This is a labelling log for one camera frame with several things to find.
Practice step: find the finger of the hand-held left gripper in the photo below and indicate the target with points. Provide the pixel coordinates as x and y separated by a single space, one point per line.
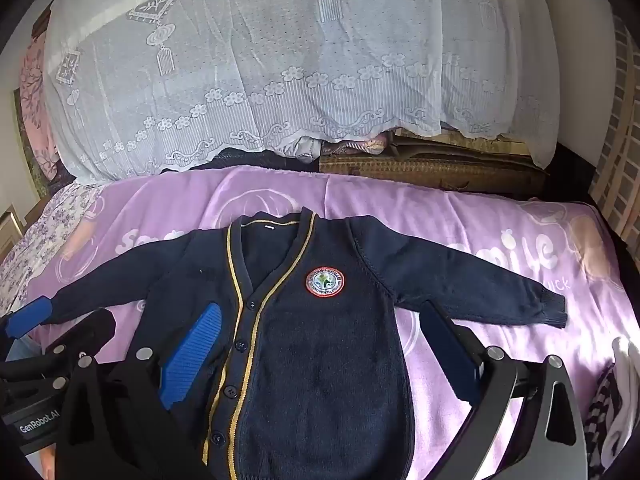
87 327
30 317

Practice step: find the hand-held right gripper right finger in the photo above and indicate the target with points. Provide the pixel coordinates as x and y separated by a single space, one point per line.
450 360

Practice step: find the navy blue knit cardigan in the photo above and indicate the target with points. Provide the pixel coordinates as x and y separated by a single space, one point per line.
320 360

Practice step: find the pink patterned cloth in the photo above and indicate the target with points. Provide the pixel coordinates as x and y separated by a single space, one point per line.
352 146

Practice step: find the white lace cloth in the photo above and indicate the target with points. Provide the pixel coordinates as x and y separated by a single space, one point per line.
280 55

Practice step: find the purple floral bed sheet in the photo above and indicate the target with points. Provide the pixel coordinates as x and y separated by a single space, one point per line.
40 230

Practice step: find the wooden furniture edge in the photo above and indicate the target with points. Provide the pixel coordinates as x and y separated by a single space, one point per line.
10 232

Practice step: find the wooden lattice screen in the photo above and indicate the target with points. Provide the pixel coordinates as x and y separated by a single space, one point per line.
620 135

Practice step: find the pink floral cloth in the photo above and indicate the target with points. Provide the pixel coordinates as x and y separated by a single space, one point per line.
37 90

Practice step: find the purple printed blanket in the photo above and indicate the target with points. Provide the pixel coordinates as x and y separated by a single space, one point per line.
450 240

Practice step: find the grey folded cloth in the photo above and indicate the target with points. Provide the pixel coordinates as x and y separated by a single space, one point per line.
302 147

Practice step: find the black white striped cloth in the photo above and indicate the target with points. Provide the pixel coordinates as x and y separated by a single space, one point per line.
600 410

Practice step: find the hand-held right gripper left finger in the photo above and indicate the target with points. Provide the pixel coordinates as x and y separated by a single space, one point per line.
192 355

